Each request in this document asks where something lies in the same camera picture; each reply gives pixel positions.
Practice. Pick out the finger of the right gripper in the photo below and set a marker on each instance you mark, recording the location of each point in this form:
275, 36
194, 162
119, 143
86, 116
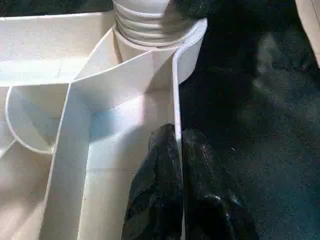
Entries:
197, 7

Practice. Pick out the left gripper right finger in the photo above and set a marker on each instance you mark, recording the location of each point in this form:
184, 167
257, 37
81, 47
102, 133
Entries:
215, 200

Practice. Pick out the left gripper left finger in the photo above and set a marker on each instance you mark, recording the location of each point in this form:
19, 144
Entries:
156, 195

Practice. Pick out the white plastic table leg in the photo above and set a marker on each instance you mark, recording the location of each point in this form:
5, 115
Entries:
145, 22

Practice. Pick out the white plastic table top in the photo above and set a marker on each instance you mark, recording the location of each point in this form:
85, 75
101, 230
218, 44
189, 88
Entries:
60, 130

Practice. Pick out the black mat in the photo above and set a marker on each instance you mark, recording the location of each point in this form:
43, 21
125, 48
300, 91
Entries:
260, 130

